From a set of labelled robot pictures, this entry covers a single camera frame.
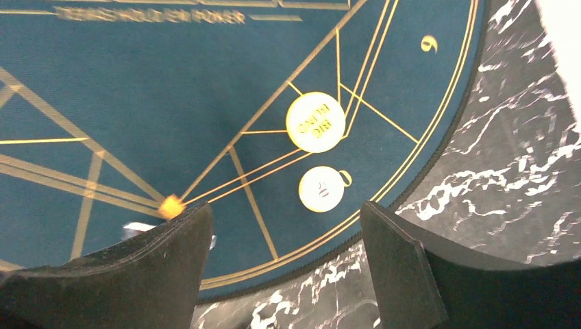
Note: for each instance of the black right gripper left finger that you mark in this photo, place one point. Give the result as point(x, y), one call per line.
point(151, 280)

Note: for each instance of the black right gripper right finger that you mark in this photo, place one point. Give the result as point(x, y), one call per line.
point(423, 280)

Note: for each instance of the yellow poker chip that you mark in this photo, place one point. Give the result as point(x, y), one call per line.
point(322, 188)

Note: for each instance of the yellow big blind button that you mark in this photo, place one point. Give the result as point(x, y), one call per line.
point(315, 122)

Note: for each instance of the clear card on mat edge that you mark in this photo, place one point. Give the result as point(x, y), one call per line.
point(136, 229)

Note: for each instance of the round dark blue poker mat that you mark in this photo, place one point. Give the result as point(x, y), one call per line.
point(119, 111)

